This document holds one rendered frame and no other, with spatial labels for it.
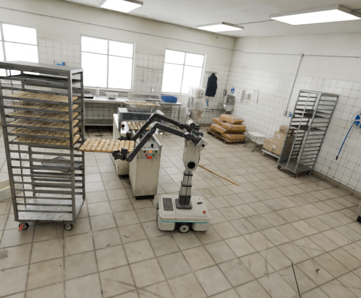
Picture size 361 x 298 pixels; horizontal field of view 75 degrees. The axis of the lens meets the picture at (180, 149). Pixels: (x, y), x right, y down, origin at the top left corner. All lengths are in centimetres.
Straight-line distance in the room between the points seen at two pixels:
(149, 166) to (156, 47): 459
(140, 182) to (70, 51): 437
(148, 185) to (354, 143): 414
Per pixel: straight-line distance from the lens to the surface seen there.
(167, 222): 303
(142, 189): 358
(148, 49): 726
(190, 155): 277
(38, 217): 326
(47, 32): 692
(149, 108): 391
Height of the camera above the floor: 202
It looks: 20 degrees down
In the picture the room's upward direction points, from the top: 8 degrees clockwise
